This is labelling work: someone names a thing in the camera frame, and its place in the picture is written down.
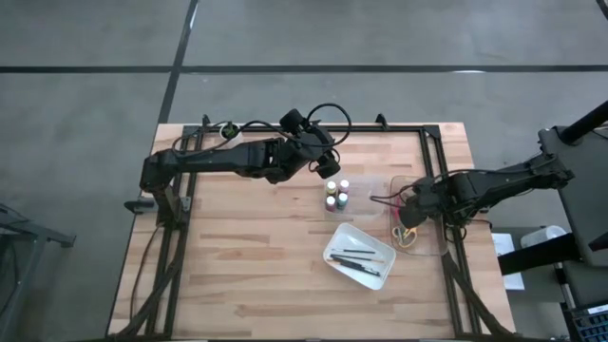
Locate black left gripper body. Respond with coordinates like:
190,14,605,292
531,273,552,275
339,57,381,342
288,123,336,165

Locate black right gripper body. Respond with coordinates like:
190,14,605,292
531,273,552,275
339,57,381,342
416,182,460,223

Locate yellow-handled scissors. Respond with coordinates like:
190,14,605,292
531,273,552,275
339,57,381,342
391,225,420,250

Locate black-handled paintbrush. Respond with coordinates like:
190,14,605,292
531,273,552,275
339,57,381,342
339,261,384,277
332,258,376,273

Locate white plastic bin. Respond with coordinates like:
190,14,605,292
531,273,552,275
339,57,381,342
322,221,398,292

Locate large clear plastic tray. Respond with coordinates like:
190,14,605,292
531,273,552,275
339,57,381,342
389,174,450,257

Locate white plant pot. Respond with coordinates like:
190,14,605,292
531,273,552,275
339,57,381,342
218,121,245,146

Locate white paper sheet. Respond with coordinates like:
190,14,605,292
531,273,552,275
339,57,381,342
491,232,526,292

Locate black equipment cart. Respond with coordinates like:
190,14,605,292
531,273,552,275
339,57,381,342
498,99,608,310

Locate small parts organiser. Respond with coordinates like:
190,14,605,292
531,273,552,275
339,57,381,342
562,303,608,342

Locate grey metal stand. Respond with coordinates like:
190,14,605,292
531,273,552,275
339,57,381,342
0,203,77,333

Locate black aluminium table frame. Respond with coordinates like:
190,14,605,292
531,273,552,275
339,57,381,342
113,123,507,341

